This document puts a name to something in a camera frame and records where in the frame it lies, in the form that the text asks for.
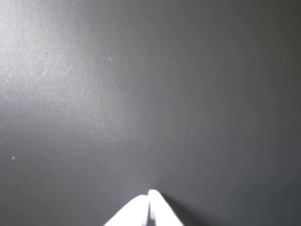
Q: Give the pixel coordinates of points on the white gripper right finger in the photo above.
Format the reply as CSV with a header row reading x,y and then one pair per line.
x,y
162,212

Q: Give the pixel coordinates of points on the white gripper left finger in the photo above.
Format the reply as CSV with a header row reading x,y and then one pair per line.
x,y
138,212

